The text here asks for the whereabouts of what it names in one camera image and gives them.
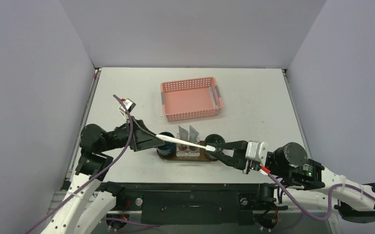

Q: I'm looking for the white toothbrush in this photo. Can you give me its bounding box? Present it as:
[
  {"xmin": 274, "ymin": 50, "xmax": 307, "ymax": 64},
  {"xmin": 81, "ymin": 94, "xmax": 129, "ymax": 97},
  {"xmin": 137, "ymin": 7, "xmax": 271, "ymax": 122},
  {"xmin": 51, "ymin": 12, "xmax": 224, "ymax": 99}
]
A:
[{"xmin": 156, "ymin": 134, "xmax": 216, "ymax": 152}]

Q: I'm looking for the light blue toothbrush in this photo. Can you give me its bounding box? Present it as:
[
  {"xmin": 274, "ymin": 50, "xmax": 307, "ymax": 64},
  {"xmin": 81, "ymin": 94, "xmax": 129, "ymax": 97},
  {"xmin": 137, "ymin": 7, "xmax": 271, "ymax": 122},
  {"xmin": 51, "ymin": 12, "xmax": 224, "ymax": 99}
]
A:
[{"xmin": 209, "ymin": 86, "xmax": 218, "ymax": 109}]

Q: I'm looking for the dark cap toothpaste tube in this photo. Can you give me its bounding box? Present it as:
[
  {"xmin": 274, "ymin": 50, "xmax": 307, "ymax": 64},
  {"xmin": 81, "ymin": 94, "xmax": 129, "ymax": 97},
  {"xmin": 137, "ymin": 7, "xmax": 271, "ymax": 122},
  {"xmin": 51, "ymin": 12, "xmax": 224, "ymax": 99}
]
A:
[{"xmin": 188, "ymin": 125, "xmax": 199, "ymax": 153}]

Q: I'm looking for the dark blue mug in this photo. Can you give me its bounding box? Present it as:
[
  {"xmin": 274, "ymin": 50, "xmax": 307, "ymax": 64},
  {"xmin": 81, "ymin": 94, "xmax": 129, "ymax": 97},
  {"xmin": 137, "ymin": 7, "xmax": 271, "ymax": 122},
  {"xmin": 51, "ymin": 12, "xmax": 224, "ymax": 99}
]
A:
[{"xmin": 157, "ymin": 141, "xmax": 176, "ymax": 157}]

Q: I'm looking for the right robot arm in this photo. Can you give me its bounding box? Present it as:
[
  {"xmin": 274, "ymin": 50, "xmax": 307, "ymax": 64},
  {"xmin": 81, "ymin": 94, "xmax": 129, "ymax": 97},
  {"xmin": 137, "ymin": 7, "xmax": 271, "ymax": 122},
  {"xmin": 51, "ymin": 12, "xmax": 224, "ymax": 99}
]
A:
[{"xmin": 204, "ymin": 140, "xmax": 375, "ymax": 223}]

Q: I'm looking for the dark green mug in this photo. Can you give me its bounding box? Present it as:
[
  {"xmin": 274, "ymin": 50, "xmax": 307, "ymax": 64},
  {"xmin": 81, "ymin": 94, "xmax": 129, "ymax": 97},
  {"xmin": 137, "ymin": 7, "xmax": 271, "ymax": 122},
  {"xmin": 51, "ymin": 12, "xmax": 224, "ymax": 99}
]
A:
[{"xmin": 204, "ymin": 134, "xmax": 226, "ymax": 161}]

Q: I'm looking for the brown oval wooden tray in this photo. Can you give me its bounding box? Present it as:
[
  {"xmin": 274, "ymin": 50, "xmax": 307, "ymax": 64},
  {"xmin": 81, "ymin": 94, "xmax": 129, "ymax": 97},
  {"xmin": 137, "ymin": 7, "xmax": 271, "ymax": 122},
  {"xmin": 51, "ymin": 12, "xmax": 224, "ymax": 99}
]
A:
[{"xmin": 157, "ymin": 149, "xmax": 218, "ymax": 162}]

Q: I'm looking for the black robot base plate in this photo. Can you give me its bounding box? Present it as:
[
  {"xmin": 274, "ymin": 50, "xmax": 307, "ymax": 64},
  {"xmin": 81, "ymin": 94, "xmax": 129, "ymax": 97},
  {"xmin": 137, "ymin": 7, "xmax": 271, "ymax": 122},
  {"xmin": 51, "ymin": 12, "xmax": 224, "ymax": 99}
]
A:
[{"xmin": 96, "ymin": 182, "xmax": 277, "ymax": 225}]

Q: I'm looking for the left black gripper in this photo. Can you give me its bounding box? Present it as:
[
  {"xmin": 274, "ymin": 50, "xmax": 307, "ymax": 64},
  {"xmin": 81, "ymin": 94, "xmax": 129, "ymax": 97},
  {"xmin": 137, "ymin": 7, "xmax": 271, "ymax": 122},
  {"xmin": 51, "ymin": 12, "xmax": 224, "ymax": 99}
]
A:
[{"xmin": 100, "ymin": 116, "xmax": 167, "ymax": 153}]

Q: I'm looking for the pink perforated plastic basket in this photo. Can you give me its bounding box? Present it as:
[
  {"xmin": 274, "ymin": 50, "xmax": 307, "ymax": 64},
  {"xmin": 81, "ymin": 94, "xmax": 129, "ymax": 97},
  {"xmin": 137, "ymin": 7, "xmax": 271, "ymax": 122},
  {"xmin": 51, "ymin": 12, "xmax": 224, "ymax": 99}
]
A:
[{"xmin": 160, "ymin": 77, "xmax": 223, "ymax": 122}]

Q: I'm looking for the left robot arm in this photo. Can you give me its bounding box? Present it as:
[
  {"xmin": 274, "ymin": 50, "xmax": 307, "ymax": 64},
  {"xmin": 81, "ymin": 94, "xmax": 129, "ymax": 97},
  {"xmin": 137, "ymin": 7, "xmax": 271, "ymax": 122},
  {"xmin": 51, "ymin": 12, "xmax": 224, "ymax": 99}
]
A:
[{"xmin": 42, "ymin": 117, "xmax": 165, "ymax": 234}]

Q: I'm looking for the red cap toothpaste tube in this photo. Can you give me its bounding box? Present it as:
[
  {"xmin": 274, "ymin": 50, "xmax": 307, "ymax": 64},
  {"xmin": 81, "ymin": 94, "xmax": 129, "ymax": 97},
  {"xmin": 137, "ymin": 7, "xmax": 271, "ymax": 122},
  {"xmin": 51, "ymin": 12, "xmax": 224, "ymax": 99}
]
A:
[{"xmin": 178, "ymin": 126, "xmax": 189, "ymax": 152}]

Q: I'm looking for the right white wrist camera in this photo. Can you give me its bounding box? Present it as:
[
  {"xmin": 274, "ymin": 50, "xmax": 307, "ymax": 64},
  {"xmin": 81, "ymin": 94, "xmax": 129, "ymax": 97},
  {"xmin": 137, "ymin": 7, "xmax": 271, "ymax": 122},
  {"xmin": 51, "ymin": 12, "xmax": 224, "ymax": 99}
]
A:
[{"xmin": 242, "ymin": 140, "xmax": 271, "ymax": 176}]

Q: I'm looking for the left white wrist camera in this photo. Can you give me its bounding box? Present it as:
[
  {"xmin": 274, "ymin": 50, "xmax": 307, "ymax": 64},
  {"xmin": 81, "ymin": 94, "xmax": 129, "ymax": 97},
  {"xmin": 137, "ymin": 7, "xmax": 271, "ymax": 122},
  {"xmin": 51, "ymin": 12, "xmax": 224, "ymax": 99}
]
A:
[{"xmin": 118, "ymin": 98, "xmax": 136, "ymax": 118}]

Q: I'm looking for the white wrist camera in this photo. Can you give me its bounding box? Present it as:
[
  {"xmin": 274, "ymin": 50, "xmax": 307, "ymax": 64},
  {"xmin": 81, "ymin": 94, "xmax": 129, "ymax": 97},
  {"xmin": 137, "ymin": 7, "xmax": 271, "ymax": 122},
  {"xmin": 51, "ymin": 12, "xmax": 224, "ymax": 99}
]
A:
[
  {"xmin": 242, "ymin": 140, "xmax": 271, "ymax": 176},
  {"xmin": 118, "ymin": 98, "xmax": 136, "ymax": 118}
]

